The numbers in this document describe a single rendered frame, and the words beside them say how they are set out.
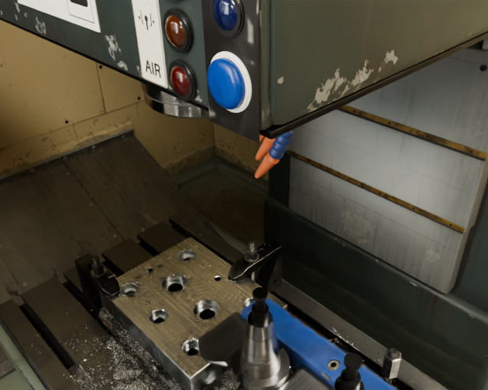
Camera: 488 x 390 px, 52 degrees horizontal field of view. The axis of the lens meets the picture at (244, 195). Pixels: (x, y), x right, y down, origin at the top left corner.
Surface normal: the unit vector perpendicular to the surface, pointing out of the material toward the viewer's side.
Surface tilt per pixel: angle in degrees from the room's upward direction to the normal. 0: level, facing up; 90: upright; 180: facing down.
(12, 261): 22
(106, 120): 90
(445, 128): 88
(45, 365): 0
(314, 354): 0
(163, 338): 0
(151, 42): 90
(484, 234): 90
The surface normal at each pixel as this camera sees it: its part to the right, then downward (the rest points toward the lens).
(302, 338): -0.03, -0.83
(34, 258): 0.23, -0.61
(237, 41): -0.73, 0.39
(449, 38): 0.69, 0.39
